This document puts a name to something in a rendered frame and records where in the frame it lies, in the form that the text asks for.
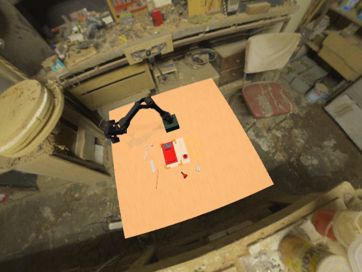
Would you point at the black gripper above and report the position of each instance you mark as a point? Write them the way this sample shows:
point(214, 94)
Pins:
point(114, 139)

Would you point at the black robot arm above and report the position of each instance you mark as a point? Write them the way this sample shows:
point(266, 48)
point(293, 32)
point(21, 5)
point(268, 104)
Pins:
point(125, 121)

